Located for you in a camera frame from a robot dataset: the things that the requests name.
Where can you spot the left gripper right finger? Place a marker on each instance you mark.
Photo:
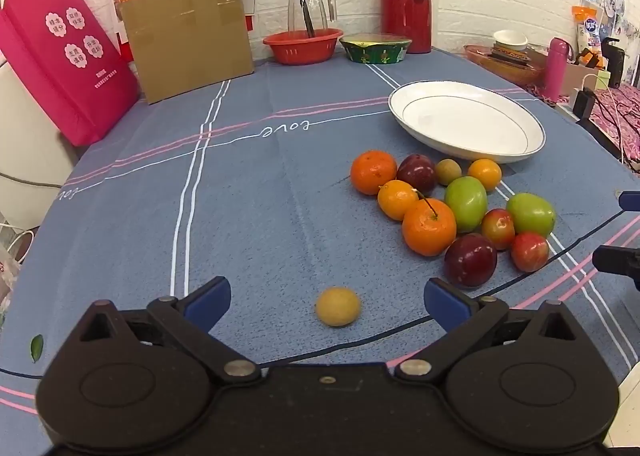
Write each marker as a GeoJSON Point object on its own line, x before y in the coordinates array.
{"type": "Point", "coordinates": [467, 323]}

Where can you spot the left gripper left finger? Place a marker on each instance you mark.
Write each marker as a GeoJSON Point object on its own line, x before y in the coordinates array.
{"type": "Point", "coordinates": [185, 324]}

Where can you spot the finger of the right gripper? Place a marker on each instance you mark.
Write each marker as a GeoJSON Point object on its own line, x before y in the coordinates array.
{"type": "Point", "coordinates": [622, 261]}
{"type": "Point", "coordinates": [629, 200]}

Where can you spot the dark plum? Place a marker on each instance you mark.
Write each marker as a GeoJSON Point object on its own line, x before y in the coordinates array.
{"type": "Point", "coordinates": [418, 171]}
{"type": "Point", "coordinates": [470, 261]}

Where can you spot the red small apple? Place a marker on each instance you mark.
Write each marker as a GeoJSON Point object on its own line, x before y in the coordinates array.
{"type": "Point", "coordinates": [529, 252]}

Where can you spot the stemmed orange mandarin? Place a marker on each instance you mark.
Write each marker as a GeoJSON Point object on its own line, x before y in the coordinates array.
{"type": "Point", "coordinates": [429, 226]}

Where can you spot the red-yellow small apple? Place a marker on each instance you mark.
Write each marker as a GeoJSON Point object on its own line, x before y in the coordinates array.
{"type": "Point", "coordinates": [498, 227]}

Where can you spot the round green jujube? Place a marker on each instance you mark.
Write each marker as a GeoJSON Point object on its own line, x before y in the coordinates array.
{"type": "Point", "coordinates": [531, 213]}

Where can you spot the oblong green jujube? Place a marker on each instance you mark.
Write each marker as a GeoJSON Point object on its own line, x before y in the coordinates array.
{"type": "Point", "coordinates": [467, 198]}

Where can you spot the yellow-brown longan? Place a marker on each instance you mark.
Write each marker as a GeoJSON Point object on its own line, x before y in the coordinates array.
{"type": "Point", "coordinates": [338, 307]}

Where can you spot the small orange with leaf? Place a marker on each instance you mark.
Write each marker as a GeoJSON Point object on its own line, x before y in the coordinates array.
{"type": "Point", "coordinates": [395, 197]}

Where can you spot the small yellow-orange citrus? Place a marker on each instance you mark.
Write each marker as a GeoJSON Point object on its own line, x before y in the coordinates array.
{"type": "Point", "coordinates": [487, 171]}

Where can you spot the small longan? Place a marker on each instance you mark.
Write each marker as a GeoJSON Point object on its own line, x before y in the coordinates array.
{"type": "Point", "coordinates": [446, 171]}

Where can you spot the large orange mandarin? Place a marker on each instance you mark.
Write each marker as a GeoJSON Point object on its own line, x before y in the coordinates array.
{"type": "Point", "coordinates": [371, 169]}

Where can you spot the pink water bottle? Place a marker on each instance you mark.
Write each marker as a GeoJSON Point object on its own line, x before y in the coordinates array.
{"type": "Point", "coordinates": [560, 54]}

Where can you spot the blue striped tablecloth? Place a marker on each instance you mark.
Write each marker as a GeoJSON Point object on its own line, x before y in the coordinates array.
{"type": "Point", "coordinates": [250, 180]}

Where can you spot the green leaf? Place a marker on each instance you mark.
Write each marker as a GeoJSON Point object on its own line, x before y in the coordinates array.
{"type": "Point", "coordinates": [36, 348]}

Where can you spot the brown wooden tray bowl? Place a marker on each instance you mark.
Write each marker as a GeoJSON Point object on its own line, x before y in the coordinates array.
{"type": "Point", "coordinates": [517, 73]}

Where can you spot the white round plate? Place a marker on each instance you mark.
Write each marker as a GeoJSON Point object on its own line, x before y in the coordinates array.
{"type": "Point", "coordinates": [467, 121]}

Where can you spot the pink tote bag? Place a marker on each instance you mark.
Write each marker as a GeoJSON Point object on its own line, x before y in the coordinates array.
{"type": "Point", "coordinates": [65, 60]}

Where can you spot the brown cardboard box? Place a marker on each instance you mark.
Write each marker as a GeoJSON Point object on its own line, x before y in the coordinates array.
{"type": "Point", "coordinates": [182, 45]}

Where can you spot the green foil bowl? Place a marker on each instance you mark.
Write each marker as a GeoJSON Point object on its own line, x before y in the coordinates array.
{"type": "Point", "coordinates": [375, 48]}

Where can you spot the red plastic basket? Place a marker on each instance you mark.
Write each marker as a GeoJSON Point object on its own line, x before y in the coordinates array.
{"type": "Point", "coordinates": [297, 48]}

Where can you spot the black spoon in pitcher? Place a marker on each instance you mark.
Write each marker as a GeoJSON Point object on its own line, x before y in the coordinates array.
{"type": "Point", "coordinates": [307, 18]}

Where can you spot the glass pitcher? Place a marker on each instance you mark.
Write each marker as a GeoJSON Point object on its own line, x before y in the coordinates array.
{"type": "Point", "coordinates": [323, 13]}

